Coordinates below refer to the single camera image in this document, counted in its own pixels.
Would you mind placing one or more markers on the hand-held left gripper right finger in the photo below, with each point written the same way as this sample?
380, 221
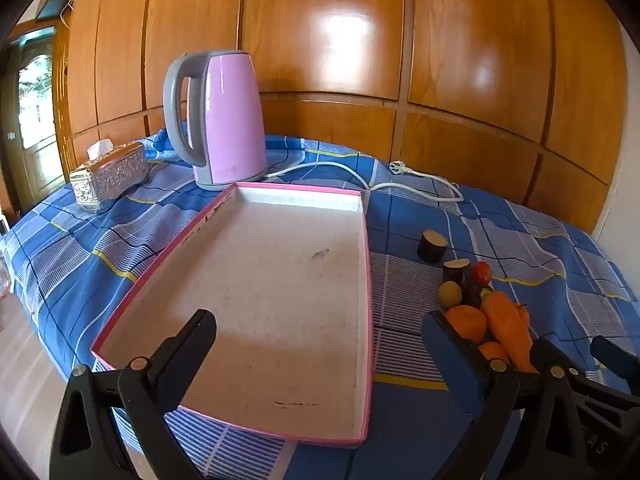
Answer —
452, 360

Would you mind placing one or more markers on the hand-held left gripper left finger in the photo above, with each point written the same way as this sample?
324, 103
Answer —
196, 331

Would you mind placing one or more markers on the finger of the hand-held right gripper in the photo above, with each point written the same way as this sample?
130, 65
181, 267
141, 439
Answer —
610, 356
612, 430

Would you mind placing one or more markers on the orange mandarin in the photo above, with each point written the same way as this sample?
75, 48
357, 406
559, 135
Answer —
466, 323
492, 351

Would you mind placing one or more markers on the orange carrot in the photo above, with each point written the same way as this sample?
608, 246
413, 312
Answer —
524, 316
507, 327

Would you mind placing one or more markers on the small yellow potato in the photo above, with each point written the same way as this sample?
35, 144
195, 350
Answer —
450, 294

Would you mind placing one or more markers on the halved dark passion fruit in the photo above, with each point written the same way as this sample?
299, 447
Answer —
471, 296

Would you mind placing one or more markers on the red tomato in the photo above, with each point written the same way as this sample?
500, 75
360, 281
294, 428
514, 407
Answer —
482, 273

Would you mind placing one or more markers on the pink shallow box tray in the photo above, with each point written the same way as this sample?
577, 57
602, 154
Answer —
275, 285

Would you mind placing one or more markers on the dark eggplant piece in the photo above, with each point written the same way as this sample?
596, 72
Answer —
432, 247
455, 274

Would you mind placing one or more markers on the blue plaid blanket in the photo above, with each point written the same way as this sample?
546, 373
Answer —
75, 240

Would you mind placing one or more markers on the silver ornate tissue box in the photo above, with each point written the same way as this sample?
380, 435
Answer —
112, 177

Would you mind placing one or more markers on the white tissue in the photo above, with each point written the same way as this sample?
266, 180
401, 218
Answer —
99, 149

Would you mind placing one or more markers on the pink electric kettle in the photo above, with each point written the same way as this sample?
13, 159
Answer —
230, 120

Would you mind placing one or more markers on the wooden glazed door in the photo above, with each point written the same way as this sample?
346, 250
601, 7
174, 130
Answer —
35, 110

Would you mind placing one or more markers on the wooden wardrobe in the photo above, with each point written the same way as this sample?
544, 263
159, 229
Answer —
325, 35

